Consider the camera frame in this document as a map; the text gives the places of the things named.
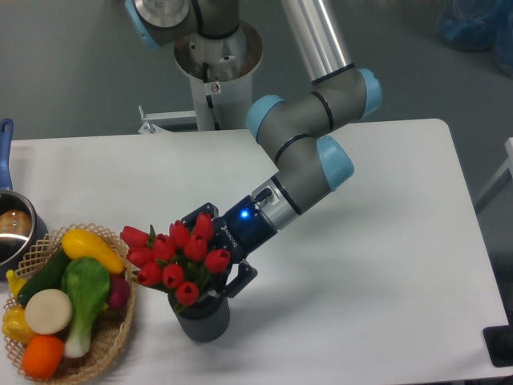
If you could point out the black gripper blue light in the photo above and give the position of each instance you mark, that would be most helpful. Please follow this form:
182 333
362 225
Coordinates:
241 230

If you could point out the red tulip bouquet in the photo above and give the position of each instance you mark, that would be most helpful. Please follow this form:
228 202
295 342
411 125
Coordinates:
183 263

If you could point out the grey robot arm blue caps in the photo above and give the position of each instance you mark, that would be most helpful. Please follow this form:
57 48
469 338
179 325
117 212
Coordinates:
296 136

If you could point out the dark grey ribbed vase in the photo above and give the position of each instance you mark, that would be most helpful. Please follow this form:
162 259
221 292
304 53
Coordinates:
207 318

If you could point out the red radish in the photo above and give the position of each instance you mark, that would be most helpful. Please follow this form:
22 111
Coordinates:
119 292

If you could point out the green bok choy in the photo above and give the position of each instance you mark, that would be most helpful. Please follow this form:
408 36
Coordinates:
86 282

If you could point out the yellow squash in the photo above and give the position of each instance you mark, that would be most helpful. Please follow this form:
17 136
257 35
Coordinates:
79 243

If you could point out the woven wicker basket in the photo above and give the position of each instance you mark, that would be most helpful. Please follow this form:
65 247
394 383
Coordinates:
109 332

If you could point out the dark green cucumber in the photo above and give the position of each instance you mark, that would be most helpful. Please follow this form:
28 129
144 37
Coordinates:
48 277

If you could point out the cream round disc vegetable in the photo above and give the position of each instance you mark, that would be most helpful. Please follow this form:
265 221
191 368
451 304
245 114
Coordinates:
48 311

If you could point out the yellow banana tip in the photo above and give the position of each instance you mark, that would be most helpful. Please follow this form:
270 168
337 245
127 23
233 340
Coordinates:
15 283

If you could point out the orange fruit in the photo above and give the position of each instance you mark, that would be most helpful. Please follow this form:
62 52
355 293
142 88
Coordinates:
42 356

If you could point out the yellow bell pepper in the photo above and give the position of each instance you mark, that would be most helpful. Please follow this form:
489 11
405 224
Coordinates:
15 326

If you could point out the black device at table edge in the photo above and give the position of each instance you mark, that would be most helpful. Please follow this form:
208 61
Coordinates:
498 340

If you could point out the blue plastic bag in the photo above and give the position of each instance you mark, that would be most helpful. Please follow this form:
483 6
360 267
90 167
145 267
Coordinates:
479 26

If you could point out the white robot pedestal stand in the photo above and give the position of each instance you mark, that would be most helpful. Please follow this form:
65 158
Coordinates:
220 72

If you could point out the blue handled saucepan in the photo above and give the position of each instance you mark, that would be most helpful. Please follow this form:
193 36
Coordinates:
21 226

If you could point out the white furniture frame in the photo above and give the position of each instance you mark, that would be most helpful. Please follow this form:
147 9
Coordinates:
496 183

